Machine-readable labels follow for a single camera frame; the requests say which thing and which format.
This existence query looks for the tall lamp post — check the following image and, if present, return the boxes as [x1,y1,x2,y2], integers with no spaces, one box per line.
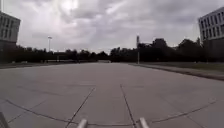
[47,35,53,53]

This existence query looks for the dark kerb edge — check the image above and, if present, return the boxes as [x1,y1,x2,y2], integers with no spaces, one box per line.
[128,63,224,82]

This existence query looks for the robot's own part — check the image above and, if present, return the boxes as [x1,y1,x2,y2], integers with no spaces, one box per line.
[139,117,150,128]
[77,118,88,128]

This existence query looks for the grey glass-fronted building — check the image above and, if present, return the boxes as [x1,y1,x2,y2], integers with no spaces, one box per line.
[0,11,22,64]

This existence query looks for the grass strip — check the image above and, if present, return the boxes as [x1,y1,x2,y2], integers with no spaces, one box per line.
[143,61,224,72]

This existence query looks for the pole with sign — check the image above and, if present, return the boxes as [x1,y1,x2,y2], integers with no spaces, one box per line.
[135,34,141,65]

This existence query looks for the pale multi-storey building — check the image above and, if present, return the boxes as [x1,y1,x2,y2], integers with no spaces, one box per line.
[197,6,224,62]

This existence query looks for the row of dark trees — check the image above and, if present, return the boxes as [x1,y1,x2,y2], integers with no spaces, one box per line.
[6,37,224,64]

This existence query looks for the grey concrete slab plaza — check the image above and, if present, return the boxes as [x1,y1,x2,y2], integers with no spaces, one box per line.
[0,62,224,128]

